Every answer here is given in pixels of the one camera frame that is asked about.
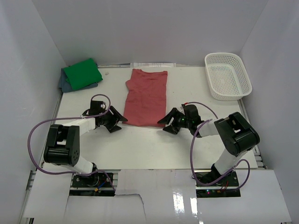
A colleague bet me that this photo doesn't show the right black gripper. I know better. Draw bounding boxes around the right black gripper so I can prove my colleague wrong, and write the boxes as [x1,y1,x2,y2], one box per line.
[158,107,192,134]

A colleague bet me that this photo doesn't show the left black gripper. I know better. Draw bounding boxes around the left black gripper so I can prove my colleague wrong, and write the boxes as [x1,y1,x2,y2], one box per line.
[99,105,127,133]

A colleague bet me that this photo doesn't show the red t-shirt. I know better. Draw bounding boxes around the red t-shirt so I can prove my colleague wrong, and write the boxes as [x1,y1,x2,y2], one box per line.
[123,69,168,128]

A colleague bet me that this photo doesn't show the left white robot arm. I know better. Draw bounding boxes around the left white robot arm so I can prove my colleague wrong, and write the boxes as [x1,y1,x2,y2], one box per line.
[43,100,127,186]

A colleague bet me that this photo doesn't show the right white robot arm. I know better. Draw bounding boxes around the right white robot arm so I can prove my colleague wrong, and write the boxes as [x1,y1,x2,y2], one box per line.
[158,102,260,187]

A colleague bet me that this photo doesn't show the green folded t-shirt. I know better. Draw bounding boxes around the green folded t-shirt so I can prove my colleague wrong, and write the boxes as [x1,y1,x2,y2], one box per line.
[62,58,103,90]

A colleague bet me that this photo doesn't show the white paper sheets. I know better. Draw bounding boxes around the white paper sheets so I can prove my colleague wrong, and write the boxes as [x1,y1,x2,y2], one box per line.
[130,63,176,68]

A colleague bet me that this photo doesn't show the blue folded t-shirt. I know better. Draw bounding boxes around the blue folded t-shirt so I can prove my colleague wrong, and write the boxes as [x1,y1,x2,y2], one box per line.
[58,69,98,93]

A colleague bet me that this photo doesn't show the white plastic basket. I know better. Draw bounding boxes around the white plastic basket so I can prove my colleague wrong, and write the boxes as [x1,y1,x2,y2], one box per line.
[204,52,252,101]

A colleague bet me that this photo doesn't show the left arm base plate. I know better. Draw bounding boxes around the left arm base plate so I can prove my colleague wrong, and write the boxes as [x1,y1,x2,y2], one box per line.
[69,173,115,197]

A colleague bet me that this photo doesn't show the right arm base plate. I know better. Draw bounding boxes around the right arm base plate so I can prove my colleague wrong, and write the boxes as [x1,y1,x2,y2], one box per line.
[191,170,241,198]

